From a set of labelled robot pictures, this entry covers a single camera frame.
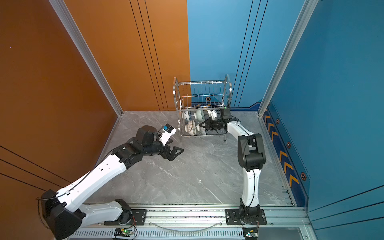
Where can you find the white brown lattice bowl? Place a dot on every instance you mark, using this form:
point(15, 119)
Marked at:
point(190, 128)

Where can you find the stainless steel dish rack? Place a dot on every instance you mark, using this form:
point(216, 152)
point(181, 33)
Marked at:
point(201, 95)

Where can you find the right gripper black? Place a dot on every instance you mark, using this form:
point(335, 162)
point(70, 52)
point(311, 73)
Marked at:
point(207, 121)

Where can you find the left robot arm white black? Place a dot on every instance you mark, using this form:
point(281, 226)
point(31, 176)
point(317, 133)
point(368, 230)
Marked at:
point(65, 210)

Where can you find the dark blue petal bowl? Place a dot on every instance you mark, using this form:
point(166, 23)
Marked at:
point(201, 130)

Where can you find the blue floral white bowl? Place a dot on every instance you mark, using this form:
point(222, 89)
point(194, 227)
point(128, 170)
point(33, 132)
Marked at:
point(187, 116)

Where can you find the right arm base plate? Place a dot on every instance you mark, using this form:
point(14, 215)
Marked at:
point(234, 217)

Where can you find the aluminium front rail frame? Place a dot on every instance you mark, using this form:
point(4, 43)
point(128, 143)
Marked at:
point(204, 222)

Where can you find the left aluminium corner post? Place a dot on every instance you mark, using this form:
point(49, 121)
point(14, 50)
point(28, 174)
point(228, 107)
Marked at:
point(78, 39)

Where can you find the aluminium corner post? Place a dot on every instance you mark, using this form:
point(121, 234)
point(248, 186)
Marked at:
point(78, 39)
point(291, 45)

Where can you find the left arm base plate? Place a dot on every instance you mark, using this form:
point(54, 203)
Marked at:
point(136, 217)

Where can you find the pale green ribbed bowl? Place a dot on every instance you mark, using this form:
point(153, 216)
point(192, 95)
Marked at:
point(199, 115)

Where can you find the left green circuit board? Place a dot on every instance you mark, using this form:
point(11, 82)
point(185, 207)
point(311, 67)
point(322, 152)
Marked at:
point(124, 234)

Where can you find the green circuit board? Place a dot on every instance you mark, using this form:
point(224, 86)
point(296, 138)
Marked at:
point(250, 233)
point(124, 234)

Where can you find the right green circuit board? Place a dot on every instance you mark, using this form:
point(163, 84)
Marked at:
point(250, 233)

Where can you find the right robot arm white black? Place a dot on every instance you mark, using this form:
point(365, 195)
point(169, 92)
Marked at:
point(251, 157)

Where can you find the right aluminium corner post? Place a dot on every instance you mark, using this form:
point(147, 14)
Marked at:
point(291, 45)

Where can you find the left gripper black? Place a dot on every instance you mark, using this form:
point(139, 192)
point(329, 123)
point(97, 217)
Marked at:
point(173, 152)

